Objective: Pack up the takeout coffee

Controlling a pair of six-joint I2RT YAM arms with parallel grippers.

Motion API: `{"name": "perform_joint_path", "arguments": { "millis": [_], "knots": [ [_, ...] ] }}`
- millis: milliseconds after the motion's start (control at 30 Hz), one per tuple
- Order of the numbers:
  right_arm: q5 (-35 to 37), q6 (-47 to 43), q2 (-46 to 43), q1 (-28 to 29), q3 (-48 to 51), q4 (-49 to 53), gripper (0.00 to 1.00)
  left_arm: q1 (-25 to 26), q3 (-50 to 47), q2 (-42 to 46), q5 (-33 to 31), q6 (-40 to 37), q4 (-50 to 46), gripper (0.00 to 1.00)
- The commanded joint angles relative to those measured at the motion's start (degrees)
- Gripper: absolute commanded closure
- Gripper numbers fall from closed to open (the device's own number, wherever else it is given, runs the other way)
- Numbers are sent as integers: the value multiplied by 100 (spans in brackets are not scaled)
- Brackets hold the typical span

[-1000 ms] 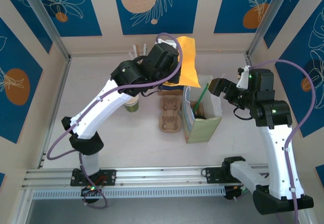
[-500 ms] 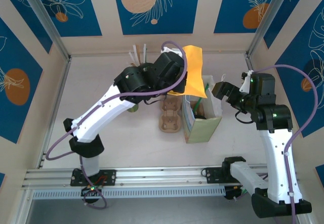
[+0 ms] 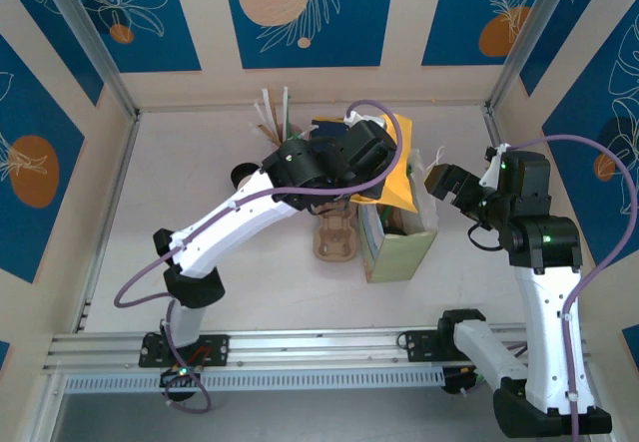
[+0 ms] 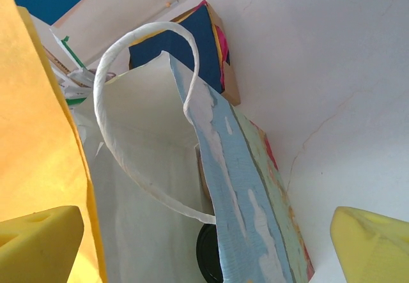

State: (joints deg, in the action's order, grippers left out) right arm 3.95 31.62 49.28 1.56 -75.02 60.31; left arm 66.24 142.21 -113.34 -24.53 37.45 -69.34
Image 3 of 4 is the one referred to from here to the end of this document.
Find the stack of black cup lids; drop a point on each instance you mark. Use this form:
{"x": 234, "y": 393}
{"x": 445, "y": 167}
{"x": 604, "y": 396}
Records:
{"x": 242, "y": 168}

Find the aluminium frame post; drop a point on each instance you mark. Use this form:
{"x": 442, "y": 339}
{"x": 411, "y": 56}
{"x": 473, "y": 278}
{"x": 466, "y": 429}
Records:
{"x": 535, "y": 28}
{"x": 94, "y": 43}

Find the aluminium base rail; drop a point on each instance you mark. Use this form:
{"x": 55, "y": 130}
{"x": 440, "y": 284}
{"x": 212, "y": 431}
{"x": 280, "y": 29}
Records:
{"x": 319, "y": 347}

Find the yellow paper napkin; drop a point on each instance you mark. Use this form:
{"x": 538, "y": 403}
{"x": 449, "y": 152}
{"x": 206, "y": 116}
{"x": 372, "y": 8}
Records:
{"x": 399, "y": 182}

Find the small controller circuit board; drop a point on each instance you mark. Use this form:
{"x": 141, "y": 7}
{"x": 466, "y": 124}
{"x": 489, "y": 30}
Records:
{"x": 177, "y": 374}

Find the printed paper gift bag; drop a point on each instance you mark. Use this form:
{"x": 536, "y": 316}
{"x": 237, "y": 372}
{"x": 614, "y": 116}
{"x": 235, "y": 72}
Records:
{"x": 399, "y": 260}

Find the pink straw holder cup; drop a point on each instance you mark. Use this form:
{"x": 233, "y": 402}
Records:
{"x": 297, "y": 131}

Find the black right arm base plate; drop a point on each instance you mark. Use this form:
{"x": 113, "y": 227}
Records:
{"x": 422, "y": 347}

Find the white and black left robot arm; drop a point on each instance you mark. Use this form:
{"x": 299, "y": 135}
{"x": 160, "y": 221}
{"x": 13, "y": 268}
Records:
{"x": 224, "y": 227}

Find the brown pulp cup carrier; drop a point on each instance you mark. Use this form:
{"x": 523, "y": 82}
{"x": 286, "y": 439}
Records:
{"x": 397, "y": 215}
{"x": 335, "y": 242}

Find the dark blue paper napkin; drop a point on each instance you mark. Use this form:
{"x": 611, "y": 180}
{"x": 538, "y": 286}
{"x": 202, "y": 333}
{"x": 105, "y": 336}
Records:
{"x": 327, "y": 130}

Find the aluminium frame side rail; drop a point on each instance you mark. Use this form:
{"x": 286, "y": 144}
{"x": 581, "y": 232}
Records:
{"x": 495, "y": 123}
{"x": 124, "y": 162}

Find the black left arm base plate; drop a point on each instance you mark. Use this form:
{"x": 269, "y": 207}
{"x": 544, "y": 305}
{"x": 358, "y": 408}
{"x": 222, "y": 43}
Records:
{"x": 214, "y": 349}

